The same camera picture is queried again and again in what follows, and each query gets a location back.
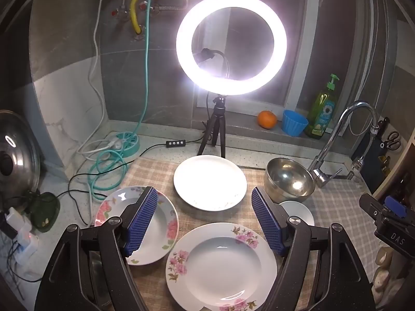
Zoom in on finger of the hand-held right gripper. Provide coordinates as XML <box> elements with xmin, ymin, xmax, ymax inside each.
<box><xmin>359</xmin><ymin>194</ymin><xmax>407</xmax><ymax>221</ymax></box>

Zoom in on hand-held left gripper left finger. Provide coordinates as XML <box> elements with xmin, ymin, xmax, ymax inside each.
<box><xmin>34</xmin><ymin>186</ymin><xmax>159</xmax><ymax>311</ymax></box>

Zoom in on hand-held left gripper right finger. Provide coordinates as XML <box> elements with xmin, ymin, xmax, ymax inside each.
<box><xmin>251</xmin><ymin>186</ymin><xmax>377</xmax><ymax>311</ymax></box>

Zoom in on small floral plate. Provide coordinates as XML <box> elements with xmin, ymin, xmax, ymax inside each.
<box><xmin>94</xmin><ymin>186</ymin><xmax>179</xmax><ymax>265</ymax></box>

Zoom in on small white bowl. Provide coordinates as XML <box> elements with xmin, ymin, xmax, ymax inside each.
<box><xmin>279</xmin><ymin>200</ymin><xmax>315</xmax><ymax>227</ymax></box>

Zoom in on stainless steel bowl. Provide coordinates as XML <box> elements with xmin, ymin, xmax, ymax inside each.
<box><xmin>263</xmin><ymin>158</ymin><xmax>316</xmax><ymax>205</ymax></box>

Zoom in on large floral plate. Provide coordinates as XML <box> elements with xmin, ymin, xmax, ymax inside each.
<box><xmin>165</xmin><ymin>222</ymin><xmax>278</xmax><ymax>311</ymax></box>

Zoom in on plain white plate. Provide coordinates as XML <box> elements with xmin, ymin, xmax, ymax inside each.
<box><xmin>173</xmin><ymin>155</ymin><xmax>248</xmax><ymax>210</ymax></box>

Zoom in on white shelf unit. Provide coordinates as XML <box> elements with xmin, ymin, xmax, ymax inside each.
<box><xmin>370</xmin><ymin>154</ymin><xmax>415</xmax><ymax>204</ymax></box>

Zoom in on grey checked cloth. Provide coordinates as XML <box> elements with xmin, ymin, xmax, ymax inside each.
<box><xmin>305</xmin><ymin>178</ymin><xmax>380</xmax><ymax>286</ymax></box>

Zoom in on dark utensil rack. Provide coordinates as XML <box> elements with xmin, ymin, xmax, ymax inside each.
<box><xmin>359</xmin><ymin>117</ymin><xmax>405</xmax><ymax>195</ymax></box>

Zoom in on beige checked cloth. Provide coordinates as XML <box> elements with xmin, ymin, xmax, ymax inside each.
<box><xmin>121</xmin><ymin>157</ymin><xmax>325</xmax><ymax>311</ymax></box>

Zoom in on black scissors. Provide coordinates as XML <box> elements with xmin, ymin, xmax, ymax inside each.
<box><xmin>387</xmin><ymin>131</ymin><xmax>402</xmax><ymax>152</ymax></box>

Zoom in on chrome faucet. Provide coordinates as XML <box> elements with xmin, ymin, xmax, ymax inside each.
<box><xmin>307</xmin><ymin>100</ymin><xmax>380</xmax><ymax>188</ymax></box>

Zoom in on green glass dish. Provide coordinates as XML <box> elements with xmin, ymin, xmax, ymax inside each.
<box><xmin>31</xmin><ymin>192</ymin><xmax>61</xmax><ymax>233</ymax></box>

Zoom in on orange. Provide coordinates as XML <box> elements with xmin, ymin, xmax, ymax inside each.
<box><xmin>258</xmin><ymin>110</ymin><xmax>278</xmax><ymax>130</ymax></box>

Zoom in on blue ribbed cup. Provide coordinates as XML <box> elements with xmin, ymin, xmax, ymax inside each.
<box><xmin>281</xmin><ymin>109</ymin><xmax>308</xmax><ymax>137</ymax></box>

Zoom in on green dish soap bottle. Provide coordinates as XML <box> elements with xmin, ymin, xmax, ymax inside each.
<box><xmin>305</xmin><ymin>73</ymin><xmax>340</xmax><ymax>140</ymax></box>

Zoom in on white power strip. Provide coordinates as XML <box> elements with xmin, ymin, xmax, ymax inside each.
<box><xmin>16</xmin><ymin>230</ymin><xmax>40</xmax><ymax>263</ymax></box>

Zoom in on white plug adapter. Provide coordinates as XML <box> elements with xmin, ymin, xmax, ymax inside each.
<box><xmin>5</xmin><ymin>207</ymin><xmax>29</xmax><ymax>235</ymax></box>

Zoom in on steel pot lid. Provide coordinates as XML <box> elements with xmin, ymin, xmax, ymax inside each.
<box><xmin>0</xmin><ymin>109</ymin><xmax>41</xmax><ymax>195</ymax></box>

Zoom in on chrome spray head hose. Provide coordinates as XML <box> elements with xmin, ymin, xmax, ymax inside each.
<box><xmin>348</xmin><ymin>112</ymin><xmax>380</xmax><ymax>171</ymax></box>

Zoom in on black cable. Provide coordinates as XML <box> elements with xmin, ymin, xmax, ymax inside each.
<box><xmin>57</xmin><ymin>94</ymin><xmax>211</xmax><ymax>227</ymax></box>

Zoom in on teal power strip with cord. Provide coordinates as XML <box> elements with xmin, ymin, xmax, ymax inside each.
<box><xmin>87</xmin><ymin>0</ymin><xmax>171</xmax><ymax>203</ymax></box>

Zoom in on white ring light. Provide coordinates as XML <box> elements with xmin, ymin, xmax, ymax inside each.
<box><xmin>176</xmin><ymin>0</ymin><xmax>287</xmax><ymax>96</ymax></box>

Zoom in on yellow hose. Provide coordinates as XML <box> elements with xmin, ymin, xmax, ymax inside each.
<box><xmin>130</xmin><ymin>0</ymin><xmax>151</xmax><ymax>35</ymax></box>

